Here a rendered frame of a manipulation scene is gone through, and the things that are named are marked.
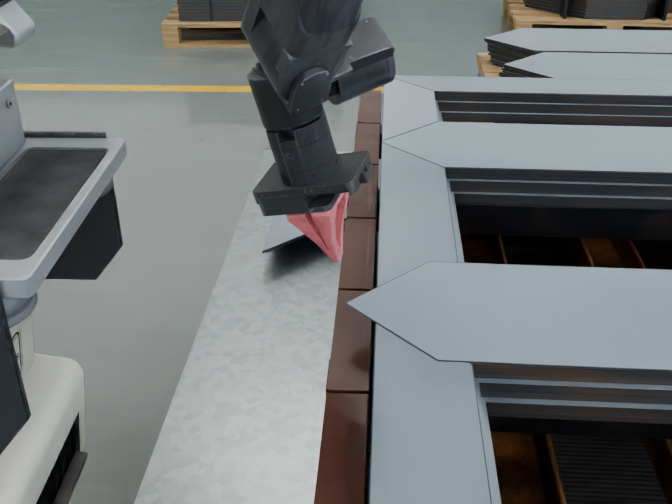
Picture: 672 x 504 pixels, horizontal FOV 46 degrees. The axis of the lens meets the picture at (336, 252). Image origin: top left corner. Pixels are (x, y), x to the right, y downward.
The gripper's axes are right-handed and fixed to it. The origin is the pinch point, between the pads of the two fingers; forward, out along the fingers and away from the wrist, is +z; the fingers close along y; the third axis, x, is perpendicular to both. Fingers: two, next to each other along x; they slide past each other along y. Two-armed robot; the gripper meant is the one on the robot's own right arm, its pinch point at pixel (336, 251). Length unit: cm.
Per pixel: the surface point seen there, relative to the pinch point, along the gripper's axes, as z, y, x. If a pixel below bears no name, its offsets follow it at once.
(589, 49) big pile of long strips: 22, -18, -110
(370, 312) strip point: 6.0, -2.7, 2.2
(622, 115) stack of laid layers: 22, -25, -75
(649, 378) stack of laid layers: 13.6, -28.3, 3.6
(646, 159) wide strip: 17, -29, -47
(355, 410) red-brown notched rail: 9.5, -3.2, 12.5
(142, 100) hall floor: 66, 208, -264
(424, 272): 7.7, -6.1, -7.0
